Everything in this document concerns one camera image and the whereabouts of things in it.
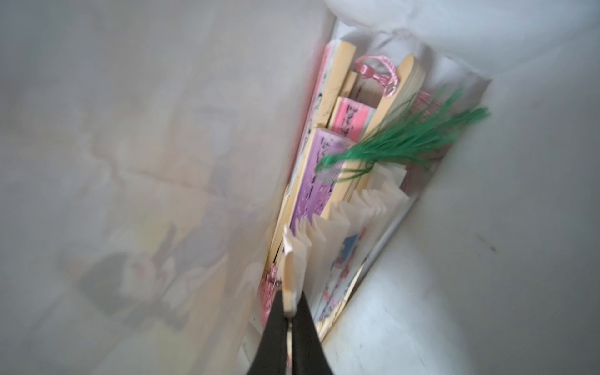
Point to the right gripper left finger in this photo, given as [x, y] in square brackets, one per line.
[271, 356]

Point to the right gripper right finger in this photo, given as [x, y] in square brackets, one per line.
[308, 357]

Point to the pink paper folding fan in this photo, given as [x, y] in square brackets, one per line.
[329, 250]

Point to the purple paper folding fan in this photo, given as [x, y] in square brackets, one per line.
[311, 186]

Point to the white tote bag yellow handles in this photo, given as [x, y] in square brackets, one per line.
[146, 145]

